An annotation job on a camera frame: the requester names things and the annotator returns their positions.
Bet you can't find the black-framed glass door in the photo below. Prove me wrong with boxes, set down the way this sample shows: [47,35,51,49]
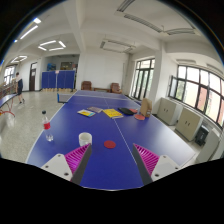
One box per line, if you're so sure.
[131,58,156,101]

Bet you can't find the white cabinet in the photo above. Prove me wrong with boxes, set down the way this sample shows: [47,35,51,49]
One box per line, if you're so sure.
[175,107,204,142]
[156,97,179,126]
[195,128,222,164]

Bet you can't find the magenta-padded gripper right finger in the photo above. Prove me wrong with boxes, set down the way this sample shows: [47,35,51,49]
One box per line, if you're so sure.
[131,143,183,186]

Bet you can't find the black-framed window row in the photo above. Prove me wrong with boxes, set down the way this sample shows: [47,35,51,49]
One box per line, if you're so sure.
[168,64,224,128]

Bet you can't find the person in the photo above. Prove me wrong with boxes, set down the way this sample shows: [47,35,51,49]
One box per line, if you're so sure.
[14,72,26,105]

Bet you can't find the dark brown door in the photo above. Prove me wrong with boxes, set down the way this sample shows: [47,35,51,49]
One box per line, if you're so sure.
[28,62,38,92]

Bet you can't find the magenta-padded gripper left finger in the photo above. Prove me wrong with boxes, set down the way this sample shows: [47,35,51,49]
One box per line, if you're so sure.
[40,143,93,186]

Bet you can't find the brown armchair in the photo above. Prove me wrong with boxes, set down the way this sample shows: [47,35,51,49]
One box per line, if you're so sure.
[80,80,93,91]
[110,82,123,94]

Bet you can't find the yellow book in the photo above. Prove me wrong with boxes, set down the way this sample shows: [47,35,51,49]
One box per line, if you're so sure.
[102,108,124,120]

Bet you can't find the grey booklet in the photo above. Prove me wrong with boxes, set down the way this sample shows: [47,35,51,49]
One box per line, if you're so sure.
[87,106,104,114]

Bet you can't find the low wooden side table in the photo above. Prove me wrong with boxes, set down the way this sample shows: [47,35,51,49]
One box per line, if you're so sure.
[93,87,111,93]

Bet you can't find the red-legged table tennis table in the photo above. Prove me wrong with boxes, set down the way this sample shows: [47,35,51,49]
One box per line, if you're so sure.
[0,93,18,118]

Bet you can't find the yellow and blue booklet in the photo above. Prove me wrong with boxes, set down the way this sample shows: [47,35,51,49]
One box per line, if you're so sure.
[77,109,96,118]

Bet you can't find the white mug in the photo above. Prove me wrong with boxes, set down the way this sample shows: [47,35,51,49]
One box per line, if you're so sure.
[78,132,93,148]

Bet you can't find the flat round red coaster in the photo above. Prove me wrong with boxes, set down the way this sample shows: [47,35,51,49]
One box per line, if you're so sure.
[103,140,117,150]

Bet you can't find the ceiling lights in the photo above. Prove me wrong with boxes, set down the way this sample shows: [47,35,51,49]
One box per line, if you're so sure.
[9,17,68,64]

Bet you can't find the brown cardboard box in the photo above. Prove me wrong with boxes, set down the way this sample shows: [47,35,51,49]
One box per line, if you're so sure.
[139,98,153,118]

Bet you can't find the clear red-label water bottle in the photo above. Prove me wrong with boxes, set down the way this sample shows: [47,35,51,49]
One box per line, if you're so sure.
[41,110,54,142]

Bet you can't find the black paddle case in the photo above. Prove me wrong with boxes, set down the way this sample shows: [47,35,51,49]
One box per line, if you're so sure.
[117,107,135,116]

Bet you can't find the blue partition screens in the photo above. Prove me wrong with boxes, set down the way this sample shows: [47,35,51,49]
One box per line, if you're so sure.
[41,69,76,90]

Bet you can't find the black bin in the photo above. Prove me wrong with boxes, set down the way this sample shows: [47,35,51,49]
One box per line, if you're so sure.
[194,125,210,147]

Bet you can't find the ceiling air conditioner unit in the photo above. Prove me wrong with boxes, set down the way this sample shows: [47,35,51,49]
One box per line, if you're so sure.
[99,39,136,54]

